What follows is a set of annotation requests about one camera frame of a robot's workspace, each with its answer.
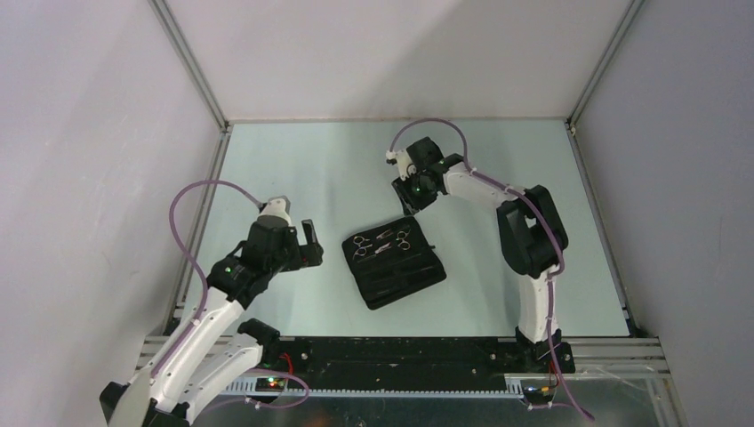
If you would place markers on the left aluminium frame post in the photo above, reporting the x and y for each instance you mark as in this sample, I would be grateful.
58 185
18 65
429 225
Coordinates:
188 59

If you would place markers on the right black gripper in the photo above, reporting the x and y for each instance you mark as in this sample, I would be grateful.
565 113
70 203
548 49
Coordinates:
411 204

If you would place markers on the black zippered tool case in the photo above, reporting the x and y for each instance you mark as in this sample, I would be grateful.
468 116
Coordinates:
385 278

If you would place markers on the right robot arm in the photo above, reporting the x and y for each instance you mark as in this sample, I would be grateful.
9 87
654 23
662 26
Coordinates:
532 234

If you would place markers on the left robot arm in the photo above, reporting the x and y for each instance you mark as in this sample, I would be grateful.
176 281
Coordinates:
180 380

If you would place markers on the silver scissors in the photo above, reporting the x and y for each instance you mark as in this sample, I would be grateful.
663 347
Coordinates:
366 247
394 238

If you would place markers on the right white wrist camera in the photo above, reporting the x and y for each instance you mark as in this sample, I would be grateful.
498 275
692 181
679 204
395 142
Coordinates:
403 162

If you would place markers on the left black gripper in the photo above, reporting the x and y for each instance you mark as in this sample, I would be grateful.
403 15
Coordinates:
303 255

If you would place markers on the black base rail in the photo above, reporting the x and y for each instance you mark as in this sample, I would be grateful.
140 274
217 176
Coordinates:
414 364

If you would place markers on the right aluminium frame post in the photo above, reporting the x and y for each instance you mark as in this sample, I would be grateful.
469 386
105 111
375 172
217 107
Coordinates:
614 44

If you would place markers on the aluminium frame post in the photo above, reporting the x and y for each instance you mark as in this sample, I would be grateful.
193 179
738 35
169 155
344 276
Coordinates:
188 59
614 44

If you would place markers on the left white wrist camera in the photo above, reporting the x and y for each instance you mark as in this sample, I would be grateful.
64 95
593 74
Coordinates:
279 208

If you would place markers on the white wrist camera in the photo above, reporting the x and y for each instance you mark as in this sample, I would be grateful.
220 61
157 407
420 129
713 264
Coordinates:
279 208
403 162

